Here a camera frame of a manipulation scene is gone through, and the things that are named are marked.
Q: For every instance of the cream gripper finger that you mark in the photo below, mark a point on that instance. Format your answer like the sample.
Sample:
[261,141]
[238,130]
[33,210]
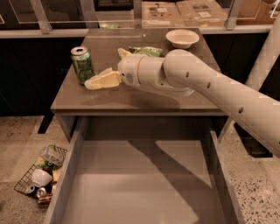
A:
[123,53]
[107,80]

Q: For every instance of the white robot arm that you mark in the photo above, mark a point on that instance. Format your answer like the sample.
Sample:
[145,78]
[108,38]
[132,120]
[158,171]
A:
[157,66]

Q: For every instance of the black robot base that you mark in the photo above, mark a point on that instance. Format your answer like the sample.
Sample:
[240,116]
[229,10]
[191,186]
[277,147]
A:
[253,147]

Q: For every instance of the glass railing with metal posts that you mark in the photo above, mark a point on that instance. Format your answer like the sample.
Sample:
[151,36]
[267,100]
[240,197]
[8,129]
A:
[73,18]

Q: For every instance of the green chip bag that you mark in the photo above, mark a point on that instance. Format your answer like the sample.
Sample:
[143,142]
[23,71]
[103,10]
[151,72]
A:
[147,50]

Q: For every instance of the open grey top drawer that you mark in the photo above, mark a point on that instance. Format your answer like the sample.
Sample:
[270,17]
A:
[144,170]

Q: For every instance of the cardboard boxes behind glass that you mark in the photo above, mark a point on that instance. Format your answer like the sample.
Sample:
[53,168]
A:
[208,13]

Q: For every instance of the silver can in basket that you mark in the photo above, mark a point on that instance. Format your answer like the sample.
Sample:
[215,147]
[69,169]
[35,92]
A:
[41,192]
[30,189]

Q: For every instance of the white bowl in basket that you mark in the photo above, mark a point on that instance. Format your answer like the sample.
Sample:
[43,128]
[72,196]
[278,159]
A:
[41,178]

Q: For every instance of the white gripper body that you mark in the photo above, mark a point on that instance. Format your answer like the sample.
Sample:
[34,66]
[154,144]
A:
[129,71]

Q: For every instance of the white bowl on table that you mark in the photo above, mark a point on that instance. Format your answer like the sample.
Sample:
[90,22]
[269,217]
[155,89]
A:
[182,39]

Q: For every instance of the green soda can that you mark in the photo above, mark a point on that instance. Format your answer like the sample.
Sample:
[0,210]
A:
[82,63]

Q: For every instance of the grey cabinet with top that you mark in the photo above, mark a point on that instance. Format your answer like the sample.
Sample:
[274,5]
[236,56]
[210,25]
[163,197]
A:
[75,100]

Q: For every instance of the black wire basket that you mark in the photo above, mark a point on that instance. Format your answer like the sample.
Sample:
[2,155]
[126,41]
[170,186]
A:
[40,164]

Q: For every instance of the clear plastic bottle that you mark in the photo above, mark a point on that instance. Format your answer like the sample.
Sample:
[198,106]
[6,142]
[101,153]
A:
[51,156]

